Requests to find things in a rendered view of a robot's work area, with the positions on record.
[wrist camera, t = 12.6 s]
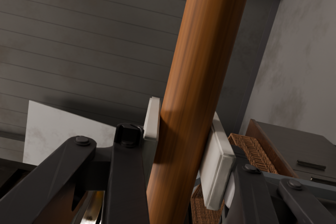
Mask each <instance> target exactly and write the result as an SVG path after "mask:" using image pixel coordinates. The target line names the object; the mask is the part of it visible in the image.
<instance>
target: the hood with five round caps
mask: <svg viewBox="0 0 336 224"><path fill-rule="evenodd" d="M17 174H18V168H13V167H8V166H3V165H0V193H1V192H2V190H3V189H4V188H5V187H6V186H7V185H8V184H9V183H10V182H11V181H12V180H13V179H14V178H15V176H16V175H17Z"/></svg>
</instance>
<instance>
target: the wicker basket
mask: <svg viewBox="0 0 336 224"><path fill-rule="evenodd" d="M228 141H229V143H230V144H232V145H235V146H239V147H240V148H241V149H242V150H243V151H244V153H245V155H246V157H247V159H248V161H249V163H250V164H251V165H252V166H255V167H256V168H258V169H260V170H261V171H264V172H269V173H273V174H278V175H279V173H278V171H277V170H276V168H275V167H274V165H273V163H272V162H271V160H270V159H269V157H268V156H267V154H266V153H265V151H264V150H263V148H262V146H261V145H260V143H259V141H258V140H257V139H256V138H253V137H249V136H244V135H239V134H235V133H230V135H229V137H228ZM190 203H191V213H192V223H193V224H218V223H219V220H220V217H221V214H222V211H223V207H224V203H225V201H224V199H223V201H222V205H221V209H218V211H216V210H211V209H207V207H206V206H205V202H204V196H203V190H202V184H201V183H200V184H199V185H198V186H197V188H196V189H195V190H194V192H193V194H192V196H191V198H190Z"/></svg>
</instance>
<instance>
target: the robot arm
mask: <svg viewBox="0 0 336 224"><path fill-rule="evenodd" d="M160 113H161V100H160V98H158V97H153V96H152V98H150V100H149V104H148V109H147V113H146V118H145V123H144V126H141V125H136V124H132V123H120V124H118V125H117V126H116V130H115V136H114V141H113V145H112V146H110V147H97V142H96V141H95V140H94V139H92V138H89V137H86V136H83V135H81V136H80V135H77V136H73V137H70V138H68V139H67V140H66V141H65V142H64V143H63V144H61V145H60V146H59V147H58V148H57V149H56V150H55V151H54V152H53V153H51V154H50V155H49V156H48V157H47V158H46V159H45V160H44V161H43V162H41V163H40V164H39V165H38V166H37V167H36V168H35V169H34V170H32V171H31V172H30V173H29V174H28V175H27V176H26V177H25V178H24V179H22V180H21V181H20V182H19V183H18V184H17V185H16V186H15V187H13V188H12V189H11V190H10V191H9V192H8V193H7V194H6V195H5V196H3V197H2V198H1V199H0V224H70V223H71V221H72V220H73V218H74V217H75V215H76V214H77V212H78V210H79V209H80V207H81V206H82V204H83V203H84V201H85V199H86V198H87V196H88V192H89V191H104V194H103V203H102V213H101V222H100V224H150V217H149V209H148V200H147V188H148V184H149V180H150V175H151V171H152V167H153V162H154V158H155V154H156V150H157V145H158V141H159V127H160ZM199 174H200V180H201V186H202V192H203V199H204V205H205V207H206V209H209V210H214V211H218V210H220V209H221V206H222V202H223V199H224V202H225V203H224V206H223V209H222V213H221V216H220V219H219V222H218V224H221V223H222V224H297V223H298V224H336V219H335V218H334V216H333V215H332V214H331V213H330V212H329V211H328V210H327V209H326V208H325V207H324V206H323V205H322V203H321V202H320V201H319V200H318V199H317V198H316V197H315V196H314V195H313V194H312V193H311V191H310V190H309V189H308V188H307V187H306V186H304V185H303V184H301V183H300V182H299V181H297V180H295V179H289V178H282V179H280V182H279V184H278V185H277V184H274V183H271V182H269V181H266V180H265V177H264V174H263V172H262V171H261V170H260V169H258V168H257V167H255V166H253V165H251V164H250V162H249V160H248V159H247V157H246V155H245V153H244V151H243V150H242V149H241V148H240V147H239V146H237V145H232V144H230V142H229V140H228V138H227V135H226V133H225V131H224V128H223V126H222V124H221V122H220V119H219V117H218V115H217V113H216V111H215V114H214V117H213V121H212V124H211V128H210V131H209V135H208V138H207V142H206V145H205V149H204V152H203V156H202V159H201V163H200V166H199Z"/></svg>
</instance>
